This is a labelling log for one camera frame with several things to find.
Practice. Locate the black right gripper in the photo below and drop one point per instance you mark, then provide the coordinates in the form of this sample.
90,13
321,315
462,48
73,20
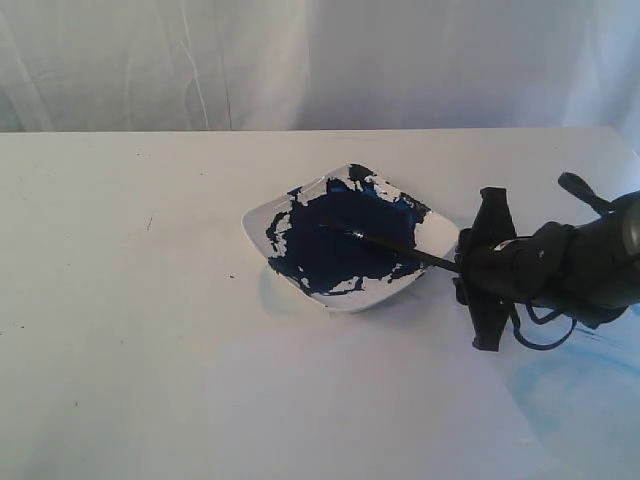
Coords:
506,270

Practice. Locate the black paintbrush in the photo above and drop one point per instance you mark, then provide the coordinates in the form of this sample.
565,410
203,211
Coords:
423,257

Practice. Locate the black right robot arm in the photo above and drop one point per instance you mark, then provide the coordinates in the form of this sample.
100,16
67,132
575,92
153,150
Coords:
588,273

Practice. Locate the white plate with blue paint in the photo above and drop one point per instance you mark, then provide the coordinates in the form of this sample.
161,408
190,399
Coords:
315,237

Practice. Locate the white backdrop curtain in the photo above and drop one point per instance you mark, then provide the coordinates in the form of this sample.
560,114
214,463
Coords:
283,65

